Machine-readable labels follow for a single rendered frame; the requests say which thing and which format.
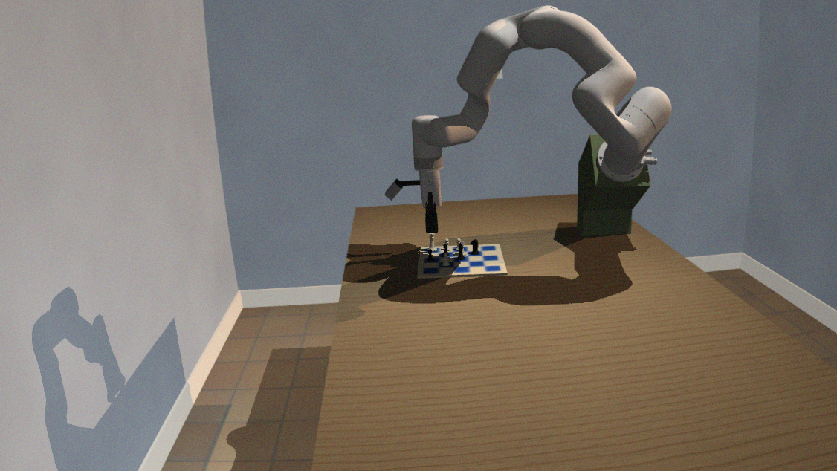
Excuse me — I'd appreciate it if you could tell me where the blue and white chessboard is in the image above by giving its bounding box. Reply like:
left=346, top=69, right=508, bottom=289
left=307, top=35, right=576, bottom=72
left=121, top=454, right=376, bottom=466
left=417, top=244, right=508, bottom=279

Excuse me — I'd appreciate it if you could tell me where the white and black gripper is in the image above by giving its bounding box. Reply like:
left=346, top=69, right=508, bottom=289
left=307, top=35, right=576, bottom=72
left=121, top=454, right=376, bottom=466
left=414, top=166, right=443, bottom=233

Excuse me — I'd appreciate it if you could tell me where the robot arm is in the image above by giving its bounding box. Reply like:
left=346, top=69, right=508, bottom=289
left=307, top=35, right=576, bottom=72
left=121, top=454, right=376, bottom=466
left=412, top=6, right=671, bottom=182

